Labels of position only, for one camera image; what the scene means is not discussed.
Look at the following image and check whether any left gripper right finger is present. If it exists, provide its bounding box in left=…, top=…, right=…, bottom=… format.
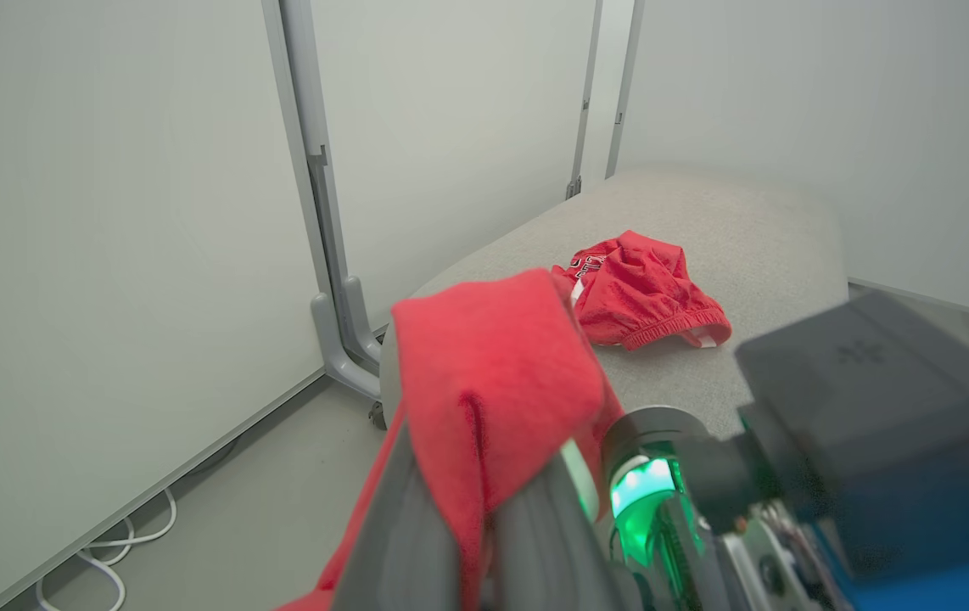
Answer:
left=489, top=440, right=643, bottom=611

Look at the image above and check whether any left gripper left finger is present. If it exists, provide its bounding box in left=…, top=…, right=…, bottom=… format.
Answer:
left=330, top=423, right=485, bottom=611

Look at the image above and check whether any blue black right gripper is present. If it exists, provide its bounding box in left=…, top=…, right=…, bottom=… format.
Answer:
left=798, top=484, right=969, bottom=611

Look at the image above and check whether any plain red fleece cloth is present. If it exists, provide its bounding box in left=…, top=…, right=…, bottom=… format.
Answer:
left=277, top=270, right=626, bottom=611

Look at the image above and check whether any red white jersey garment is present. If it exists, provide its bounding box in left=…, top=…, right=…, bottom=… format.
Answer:
left=552, top=229, right=733, bottom=351

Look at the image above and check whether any wide white partition panel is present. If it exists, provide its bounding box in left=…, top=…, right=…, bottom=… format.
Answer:
left=0, top=0, right=341, bottom=611

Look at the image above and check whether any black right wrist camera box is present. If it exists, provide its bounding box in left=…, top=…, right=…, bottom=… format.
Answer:
left=735, top=293, right=969, bottom=514

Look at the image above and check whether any looped white cable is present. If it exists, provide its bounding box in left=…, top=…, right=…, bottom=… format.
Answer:
left=35, top=487, right=178, bottom=611

